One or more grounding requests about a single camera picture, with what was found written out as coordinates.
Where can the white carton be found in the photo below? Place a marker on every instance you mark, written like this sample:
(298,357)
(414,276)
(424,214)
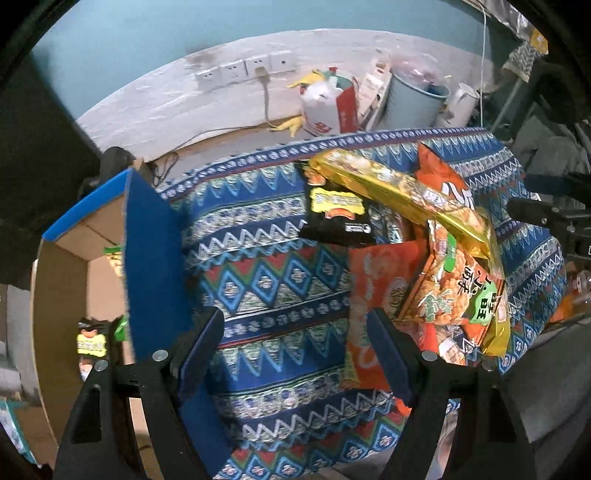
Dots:
(371,83)

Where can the long yellow snack packet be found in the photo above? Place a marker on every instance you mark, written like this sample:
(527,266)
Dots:
(392,184)

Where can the pale blue bucket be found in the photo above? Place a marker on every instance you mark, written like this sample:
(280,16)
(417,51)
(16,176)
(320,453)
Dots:
(408,106)

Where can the patterned hanging cloth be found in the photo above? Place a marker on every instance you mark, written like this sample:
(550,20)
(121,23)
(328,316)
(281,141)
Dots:
(524,57)

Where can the dark round object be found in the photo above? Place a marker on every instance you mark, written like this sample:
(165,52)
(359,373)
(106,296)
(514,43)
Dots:
(113,161)

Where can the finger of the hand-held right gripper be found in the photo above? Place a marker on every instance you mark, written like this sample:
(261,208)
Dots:
(549,183)
(528,210)

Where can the red orange chip packet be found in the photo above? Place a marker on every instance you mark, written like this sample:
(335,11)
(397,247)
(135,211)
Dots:
(438,177)

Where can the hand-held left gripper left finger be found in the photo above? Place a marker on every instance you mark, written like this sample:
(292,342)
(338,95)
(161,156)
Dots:
(203,350)

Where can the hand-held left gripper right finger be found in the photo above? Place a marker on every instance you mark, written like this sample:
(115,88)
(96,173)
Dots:
(388,355)

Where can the small black snack packet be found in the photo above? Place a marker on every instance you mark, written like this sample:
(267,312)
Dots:
(91,344)

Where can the orange green rice cracker packet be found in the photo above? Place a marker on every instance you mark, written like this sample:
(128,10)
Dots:
(443,286)

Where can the blue patterned blanket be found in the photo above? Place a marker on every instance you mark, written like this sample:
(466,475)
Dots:
(277,277)

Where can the green snack packet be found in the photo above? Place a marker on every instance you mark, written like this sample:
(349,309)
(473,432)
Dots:
(115,258)

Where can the plain orange snack packet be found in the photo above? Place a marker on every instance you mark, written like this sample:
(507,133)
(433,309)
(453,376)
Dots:
(369,286)

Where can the grey cloth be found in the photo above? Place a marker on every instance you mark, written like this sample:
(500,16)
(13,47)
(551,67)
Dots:
(549,143)

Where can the red snack packet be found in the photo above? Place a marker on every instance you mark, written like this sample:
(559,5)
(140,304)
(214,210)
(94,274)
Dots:
(450,346)

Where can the white red paper bag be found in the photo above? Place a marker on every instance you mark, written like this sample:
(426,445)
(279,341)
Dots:
(323,115)

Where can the white kettle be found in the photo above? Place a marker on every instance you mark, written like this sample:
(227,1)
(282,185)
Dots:
(461,104)

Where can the banana peel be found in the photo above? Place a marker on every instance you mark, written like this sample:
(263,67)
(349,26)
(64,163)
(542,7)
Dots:
(293,124)
(307,79)

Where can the blue-edged cardboard box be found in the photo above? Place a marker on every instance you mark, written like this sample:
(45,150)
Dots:
(152,258)

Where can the white wall socket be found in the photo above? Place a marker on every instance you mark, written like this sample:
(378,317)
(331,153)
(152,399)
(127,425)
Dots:
(253,64)
(207,79)
(283,61)
(232,73)

